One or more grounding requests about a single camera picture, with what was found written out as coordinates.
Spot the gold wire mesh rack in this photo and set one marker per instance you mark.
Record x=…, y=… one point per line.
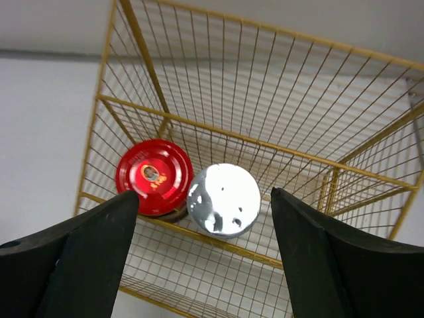
x=337, y=126

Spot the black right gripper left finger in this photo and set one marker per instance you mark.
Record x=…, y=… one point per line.
x=72, y=269

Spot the red lid chili sauce jar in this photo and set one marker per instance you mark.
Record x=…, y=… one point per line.
x=160, y=172

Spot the silver lid salt shaker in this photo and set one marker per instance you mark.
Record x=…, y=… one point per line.
x=224, y=200

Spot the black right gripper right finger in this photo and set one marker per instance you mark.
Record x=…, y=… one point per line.
x=335, y=270

